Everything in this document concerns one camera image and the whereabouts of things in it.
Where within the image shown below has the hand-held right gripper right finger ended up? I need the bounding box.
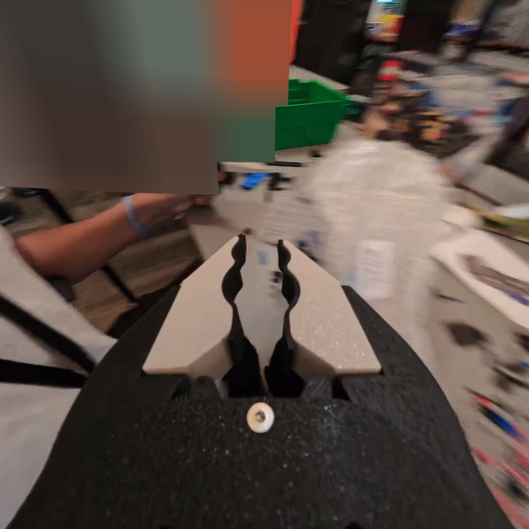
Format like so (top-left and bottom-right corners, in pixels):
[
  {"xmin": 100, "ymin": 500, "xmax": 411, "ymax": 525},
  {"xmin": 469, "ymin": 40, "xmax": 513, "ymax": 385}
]
[{"xmin": 264, "ymin": 238, "xmax": 382, "ymax": 398}]

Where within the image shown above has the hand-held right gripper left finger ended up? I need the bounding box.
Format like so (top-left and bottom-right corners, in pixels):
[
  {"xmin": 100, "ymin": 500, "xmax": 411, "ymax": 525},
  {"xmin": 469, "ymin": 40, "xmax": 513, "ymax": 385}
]
[{"xmin": 142, "ymin": 233, "xmax": 265, "ymax": 398}]

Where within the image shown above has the lego instruction booklet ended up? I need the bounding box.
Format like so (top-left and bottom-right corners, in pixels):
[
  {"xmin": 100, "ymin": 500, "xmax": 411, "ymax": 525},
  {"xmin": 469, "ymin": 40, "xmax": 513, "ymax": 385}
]
[{"xmin": 429, "ymin": 229, "xmax": 529, "ymax": 331}]

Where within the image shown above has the green plastic bin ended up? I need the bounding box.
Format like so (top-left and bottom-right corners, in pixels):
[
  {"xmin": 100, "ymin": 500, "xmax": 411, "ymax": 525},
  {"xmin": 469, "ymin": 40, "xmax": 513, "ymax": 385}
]
[{"xmin": 275, "ymin": 79, "xmax": 353, "ymax": 151}]

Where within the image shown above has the blue wristband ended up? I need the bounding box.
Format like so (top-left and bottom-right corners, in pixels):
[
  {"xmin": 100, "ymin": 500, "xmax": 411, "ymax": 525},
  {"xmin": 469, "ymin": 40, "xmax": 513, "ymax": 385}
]
[{"xmin": 122, "ymin": 195, "xmax": 154, "ymax": 238}]

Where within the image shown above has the another person's forearm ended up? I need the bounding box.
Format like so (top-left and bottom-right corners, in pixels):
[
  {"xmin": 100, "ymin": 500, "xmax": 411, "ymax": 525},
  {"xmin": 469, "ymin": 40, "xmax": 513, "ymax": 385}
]
[{"xmin": 16, "ymin": 193, "xmax": 184, "ymax": 282}]

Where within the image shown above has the large clear plastic bag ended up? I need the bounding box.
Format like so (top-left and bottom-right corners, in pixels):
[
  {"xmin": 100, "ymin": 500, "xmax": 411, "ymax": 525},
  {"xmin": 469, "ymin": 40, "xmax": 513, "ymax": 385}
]
[{"xmin": 304, "ymin": 140, "xmax": 453, "ymax": 331}]

